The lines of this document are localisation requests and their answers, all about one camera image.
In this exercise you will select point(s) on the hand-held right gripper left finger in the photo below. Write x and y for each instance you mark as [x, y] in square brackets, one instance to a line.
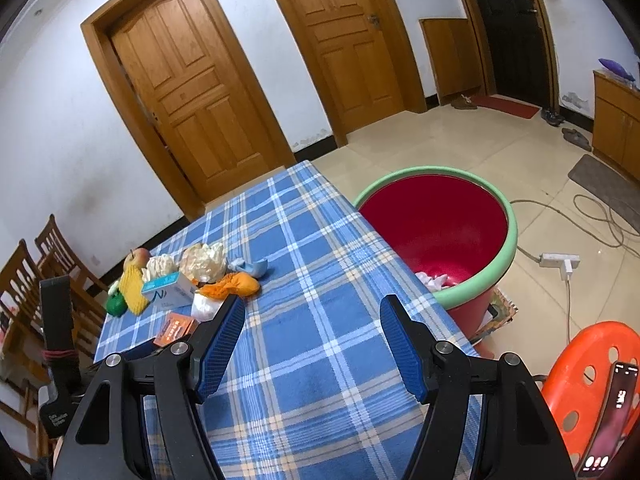
[220, 345]

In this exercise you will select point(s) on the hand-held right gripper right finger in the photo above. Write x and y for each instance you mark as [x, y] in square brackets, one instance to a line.
[400, 350]

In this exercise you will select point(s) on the white paper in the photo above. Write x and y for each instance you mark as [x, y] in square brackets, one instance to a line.
[205, 307]

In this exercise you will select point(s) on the small orange box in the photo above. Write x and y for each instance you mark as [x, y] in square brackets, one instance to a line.
[172, 330]

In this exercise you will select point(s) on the orange wrapper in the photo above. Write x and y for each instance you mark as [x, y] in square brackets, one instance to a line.
[235, 284]

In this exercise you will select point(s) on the blue and white box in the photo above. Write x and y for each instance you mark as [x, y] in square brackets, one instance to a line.
[167, 290]

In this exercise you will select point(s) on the beige paper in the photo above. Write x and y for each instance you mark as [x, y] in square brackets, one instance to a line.
[202, 260]

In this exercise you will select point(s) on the white tissue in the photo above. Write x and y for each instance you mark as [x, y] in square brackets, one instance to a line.
[160, 265]

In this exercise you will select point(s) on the red basin with green rim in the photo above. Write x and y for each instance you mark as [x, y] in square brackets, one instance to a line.
[440, 220]

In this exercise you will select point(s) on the wooden chair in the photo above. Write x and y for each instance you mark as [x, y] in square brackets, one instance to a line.
[55, 245]
[20, 285]

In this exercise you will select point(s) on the green round fruit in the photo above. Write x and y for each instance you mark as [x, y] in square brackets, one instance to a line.
[116, 305]

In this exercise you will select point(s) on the pale green round object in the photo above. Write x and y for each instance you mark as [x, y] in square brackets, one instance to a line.
[115, 289]

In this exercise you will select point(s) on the yellow corn cob toy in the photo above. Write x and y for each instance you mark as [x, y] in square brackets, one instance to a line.
[132, 290]

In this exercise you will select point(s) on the white tissues in basin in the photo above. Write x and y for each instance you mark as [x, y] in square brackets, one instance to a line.
[437, 280]

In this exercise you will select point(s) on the blue checkered tablecloth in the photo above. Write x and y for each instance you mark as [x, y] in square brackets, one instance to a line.
[310, 360]

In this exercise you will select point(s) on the red yellow apple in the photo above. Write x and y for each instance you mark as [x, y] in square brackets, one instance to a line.
[141, 257]

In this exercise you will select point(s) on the patterned box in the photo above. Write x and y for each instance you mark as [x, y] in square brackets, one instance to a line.
[500, 310]

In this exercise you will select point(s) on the orange plastic stool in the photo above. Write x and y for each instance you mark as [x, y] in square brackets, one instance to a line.
[575, 375]

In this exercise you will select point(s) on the white power strip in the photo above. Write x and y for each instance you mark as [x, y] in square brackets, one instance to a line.
[557, 260]

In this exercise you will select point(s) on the black smartphone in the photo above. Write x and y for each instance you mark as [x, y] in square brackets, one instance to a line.
[615, 410]

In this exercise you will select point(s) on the brown shoes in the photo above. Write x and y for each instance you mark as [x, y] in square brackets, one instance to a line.
[464, 103]

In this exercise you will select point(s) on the wooden door with arched panel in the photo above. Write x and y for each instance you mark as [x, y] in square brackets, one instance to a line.
[190, 90]

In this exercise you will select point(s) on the red doormat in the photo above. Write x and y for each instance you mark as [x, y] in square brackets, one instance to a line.
[505, 106]

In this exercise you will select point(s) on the grey floor mat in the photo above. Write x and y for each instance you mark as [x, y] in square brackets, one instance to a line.
[600, 175]

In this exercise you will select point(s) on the grey slippers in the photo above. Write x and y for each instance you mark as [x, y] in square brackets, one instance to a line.
[576, 139]

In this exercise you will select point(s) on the dark shoes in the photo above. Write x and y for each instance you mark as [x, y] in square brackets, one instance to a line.
[552, 116]

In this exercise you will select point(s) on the wooden cabinet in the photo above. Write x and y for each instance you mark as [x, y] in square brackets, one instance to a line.
[617, 125]

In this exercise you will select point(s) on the black door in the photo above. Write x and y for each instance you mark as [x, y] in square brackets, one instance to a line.
[505, 35]

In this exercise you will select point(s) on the purple bag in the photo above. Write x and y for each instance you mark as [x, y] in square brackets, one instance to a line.
[616, 67]

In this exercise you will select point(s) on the wooden wall panel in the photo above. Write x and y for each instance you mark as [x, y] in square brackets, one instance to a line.
[450, 60]

